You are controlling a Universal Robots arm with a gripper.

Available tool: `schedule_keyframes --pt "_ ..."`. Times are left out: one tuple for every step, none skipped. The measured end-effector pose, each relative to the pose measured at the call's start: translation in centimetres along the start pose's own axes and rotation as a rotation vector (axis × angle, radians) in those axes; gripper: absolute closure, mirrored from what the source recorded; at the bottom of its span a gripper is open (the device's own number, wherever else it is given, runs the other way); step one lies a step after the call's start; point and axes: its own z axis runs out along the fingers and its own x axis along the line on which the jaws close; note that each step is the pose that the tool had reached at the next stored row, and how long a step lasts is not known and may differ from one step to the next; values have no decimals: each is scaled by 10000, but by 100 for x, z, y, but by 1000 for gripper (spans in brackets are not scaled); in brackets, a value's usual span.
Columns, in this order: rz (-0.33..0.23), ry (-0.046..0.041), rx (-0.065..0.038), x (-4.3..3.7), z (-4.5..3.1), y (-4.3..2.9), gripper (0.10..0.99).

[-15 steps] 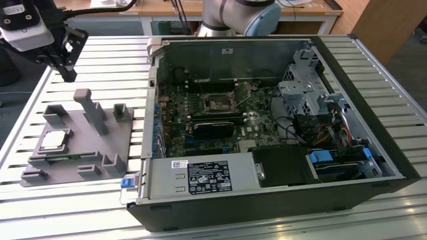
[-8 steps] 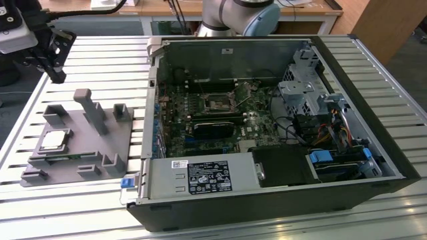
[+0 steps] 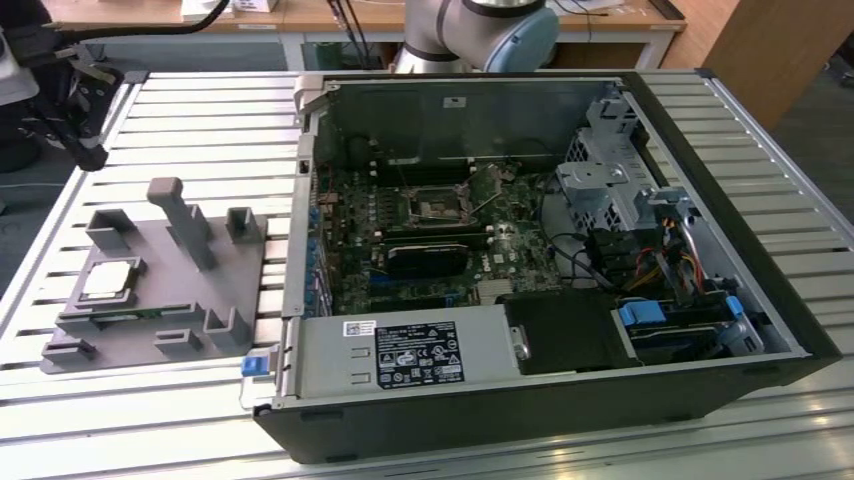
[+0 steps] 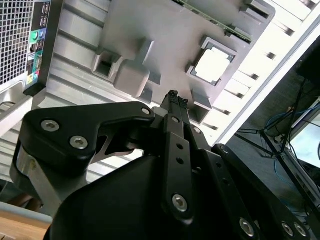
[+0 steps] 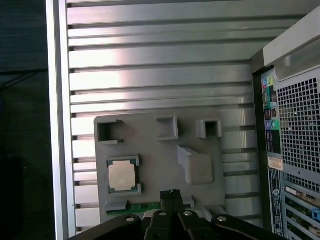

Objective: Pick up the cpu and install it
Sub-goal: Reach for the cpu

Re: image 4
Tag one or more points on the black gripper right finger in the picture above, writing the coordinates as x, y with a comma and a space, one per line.
237, 180

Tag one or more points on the silver CPU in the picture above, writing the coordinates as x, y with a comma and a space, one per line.
212, 65

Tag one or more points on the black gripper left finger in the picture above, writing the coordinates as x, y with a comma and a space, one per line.
65, 130

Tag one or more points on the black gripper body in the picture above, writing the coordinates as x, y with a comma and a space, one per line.
112, 207

